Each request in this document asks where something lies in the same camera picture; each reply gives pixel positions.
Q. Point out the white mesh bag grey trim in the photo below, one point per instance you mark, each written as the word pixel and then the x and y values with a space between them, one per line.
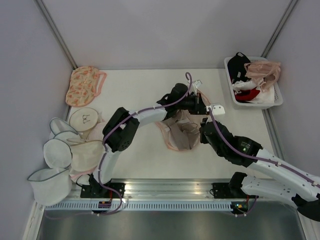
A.
pixel 58 125

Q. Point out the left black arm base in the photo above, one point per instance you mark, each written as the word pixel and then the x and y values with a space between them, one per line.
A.
pixel 113 188

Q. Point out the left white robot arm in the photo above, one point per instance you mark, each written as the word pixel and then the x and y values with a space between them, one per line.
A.
pixel 121 129

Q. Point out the red bra in basket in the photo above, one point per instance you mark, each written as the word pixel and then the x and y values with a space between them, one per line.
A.
pixel 246 95

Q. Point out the white mesh round bag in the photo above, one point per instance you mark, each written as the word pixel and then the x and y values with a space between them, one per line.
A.
pixel 57 154

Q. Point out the black bra in basket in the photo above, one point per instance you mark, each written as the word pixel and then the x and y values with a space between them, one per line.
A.
pixel 236 67

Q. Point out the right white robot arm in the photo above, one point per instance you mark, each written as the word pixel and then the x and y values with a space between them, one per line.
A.
pixel 292 185

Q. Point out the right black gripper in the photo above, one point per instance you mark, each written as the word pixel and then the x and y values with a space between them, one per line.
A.
pixel 203 139

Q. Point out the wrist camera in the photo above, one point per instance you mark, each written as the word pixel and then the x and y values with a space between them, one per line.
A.
pixel 216 109
pixel 196 84

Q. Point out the white bra in basket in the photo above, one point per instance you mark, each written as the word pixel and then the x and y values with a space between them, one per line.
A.
pixel 240 85

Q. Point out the cream laundry bag in pile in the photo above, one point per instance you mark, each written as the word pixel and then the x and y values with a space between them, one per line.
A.
pixel 85 157

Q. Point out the white plastic basket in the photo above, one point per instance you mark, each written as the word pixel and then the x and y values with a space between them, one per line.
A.
pixel 278 99

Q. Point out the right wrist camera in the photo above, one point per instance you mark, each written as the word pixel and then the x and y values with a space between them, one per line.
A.
pixel 216 109

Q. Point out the white slotted cable duct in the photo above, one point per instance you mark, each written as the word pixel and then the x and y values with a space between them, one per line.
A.
pixel 217 206

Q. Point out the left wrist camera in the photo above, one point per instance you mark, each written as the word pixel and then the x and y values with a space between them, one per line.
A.
pixel 196 84

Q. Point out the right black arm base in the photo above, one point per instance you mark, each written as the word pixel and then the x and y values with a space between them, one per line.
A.
pixel 221 190

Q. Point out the pink bra in basket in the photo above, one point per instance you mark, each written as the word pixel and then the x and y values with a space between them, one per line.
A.
pixel 263 73

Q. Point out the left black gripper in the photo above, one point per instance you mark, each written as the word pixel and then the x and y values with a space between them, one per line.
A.
pixel 199 108

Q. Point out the beige bra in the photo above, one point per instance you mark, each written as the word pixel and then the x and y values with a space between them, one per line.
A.
pixel 183 130

